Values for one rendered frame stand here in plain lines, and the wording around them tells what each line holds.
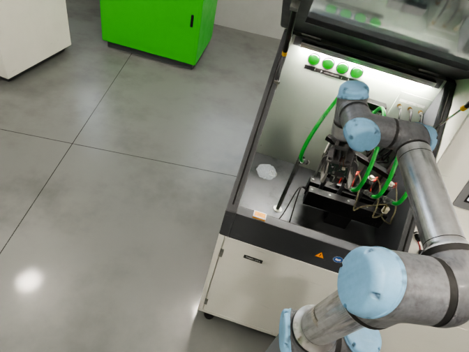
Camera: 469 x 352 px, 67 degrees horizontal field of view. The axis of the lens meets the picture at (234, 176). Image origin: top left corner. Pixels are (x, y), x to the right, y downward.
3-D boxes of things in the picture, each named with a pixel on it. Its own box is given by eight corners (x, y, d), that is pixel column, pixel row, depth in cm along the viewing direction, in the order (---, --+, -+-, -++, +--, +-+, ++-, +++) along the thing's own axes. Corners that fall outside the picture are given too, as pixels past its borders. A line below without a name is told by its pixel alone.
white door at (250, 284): (202, 309, 192) (223, 237, 145) (203, 306, 193) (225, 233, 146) (315, 348, 189) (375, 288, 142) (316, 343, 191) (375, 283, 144)
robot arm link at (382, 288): (324, 365, 96) (468, 319, 52) (271, 359, 95) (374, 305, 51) (322, 320, 103) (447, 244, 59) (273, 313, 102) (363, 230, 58)
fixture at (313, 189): (296, 214, 156) (308, 191, 146) (299, 198, 163) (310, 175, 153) (370, 237, 155) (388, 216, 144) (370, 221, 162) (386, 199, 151)
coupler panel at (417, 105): (366, 152, 161) (402, 94, 140) (366, 148, 164) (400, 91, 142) (393, 160, 161) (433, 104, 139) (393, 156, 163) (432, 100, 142)
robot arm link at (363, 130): (403, 133, 79) (389, 107, 87) (355, 123, 77) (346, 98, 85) (385, 159, 84) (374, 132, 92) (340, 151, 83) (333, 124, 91)
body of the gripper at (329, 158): (322, 174, 105) (327, 142, 96) (328, 157, 110) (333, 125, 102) (348, 181, 102) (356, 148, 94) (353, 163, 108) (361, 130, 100)
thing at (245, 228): (227, 237, 145) (235, 213, 134) (230, 229, 148) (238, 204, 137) (373, 285, 142) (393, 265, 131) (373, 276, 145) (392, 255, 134)
